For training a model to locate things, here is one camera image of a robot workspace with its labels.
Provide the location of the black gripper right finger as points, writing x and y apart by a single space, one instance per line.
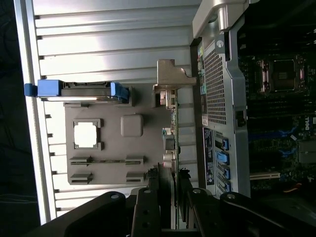
209 214

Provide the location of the blue disk caddy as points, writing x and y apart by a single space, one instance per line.
49 87

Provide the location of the blue expansion slot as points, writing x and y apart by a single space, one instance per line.
264 135

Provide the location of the grey chipset heatsink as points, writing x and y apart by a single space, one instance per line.
307 151

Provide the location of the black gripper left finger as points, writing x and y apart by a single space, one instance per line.
145 209

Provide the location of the silver hard disk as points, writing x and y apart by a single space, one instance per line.
84 92

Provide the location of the CPU socket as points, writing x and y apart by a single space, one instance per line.
282 74

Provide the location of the open black PC case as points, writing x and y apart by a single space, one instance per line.
237 148

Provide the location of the green motherboard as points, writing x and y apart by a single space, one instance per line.
271 153

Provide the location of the silver CPU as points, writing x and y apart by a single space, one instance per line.
85 135

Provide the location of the white expansion slot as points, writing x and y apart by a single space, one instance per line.
264 176

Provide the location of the grey parts rack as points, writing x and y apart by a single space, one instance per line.
111 153

